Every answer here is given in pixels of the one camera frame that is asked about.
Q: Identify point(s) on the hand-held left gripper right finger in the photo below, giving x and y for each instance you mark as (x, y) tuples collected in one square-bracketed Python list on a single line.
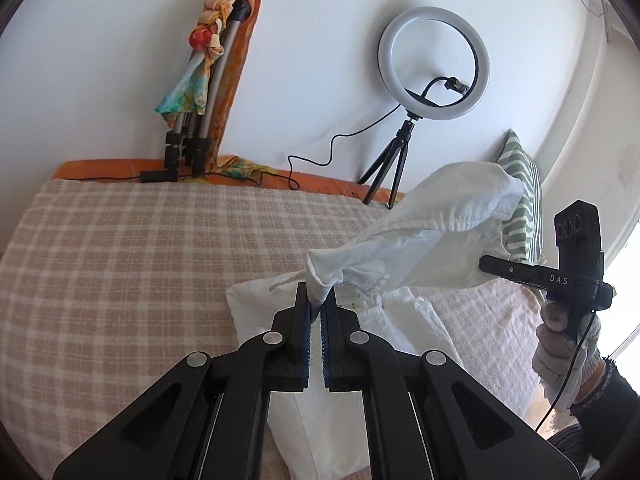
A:
[(326, 355)]

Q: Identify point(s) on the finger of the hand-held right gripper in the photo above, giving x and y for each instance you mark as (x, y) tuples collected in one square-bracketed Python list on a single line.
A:
[(505, 270)]

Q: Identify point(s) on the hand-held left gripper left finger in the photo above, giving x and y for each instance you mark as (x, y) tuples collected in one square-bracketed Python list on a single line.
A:
[(306, 355)]

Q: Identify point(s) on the white long-sleeved shirt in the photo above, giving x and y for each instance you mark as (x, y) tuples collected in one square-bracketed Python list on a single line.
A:
[(425, 250)]

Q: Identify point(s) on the person's right forearm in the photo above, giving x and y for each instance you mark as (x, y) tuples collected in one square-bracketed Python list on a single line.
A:
[(615, 400)]

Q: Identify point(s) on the person's right hand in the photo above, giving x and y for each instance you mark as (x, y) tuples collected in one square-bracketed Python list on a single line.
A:
[(550, 360)]

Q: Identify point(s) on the green and white pillow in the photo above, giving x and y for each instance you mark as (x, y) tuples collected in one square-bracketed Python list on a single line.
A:
[(522, 230)]

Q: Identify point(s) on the small black tripod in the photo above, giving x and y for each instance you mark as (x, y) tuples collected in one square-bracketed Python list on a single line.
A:
[(402, 145)]

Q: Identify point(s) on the black gooseneck phone holder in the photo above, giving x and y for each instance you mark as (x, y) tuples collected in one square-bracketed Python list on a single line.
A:
[(425, 91)]

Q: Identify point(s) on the beige checked blanket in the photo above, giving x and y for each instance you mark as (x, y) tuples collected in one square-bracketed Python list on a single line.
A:
[(125, 270)]

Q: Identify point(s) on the folded silver tripod stand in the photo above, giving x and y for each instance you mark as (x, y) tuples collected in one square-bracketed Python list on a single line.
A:
[(220, 85)]

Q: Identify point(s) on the colourful knotted scarf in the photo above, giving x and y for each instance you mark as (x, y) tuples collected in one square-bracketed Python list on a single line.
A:
[(187, 95)]

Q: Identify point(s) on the orange patterned cloth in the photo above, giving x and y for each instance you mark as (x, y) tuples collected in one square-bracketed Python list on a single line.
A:
[(237, 70)]

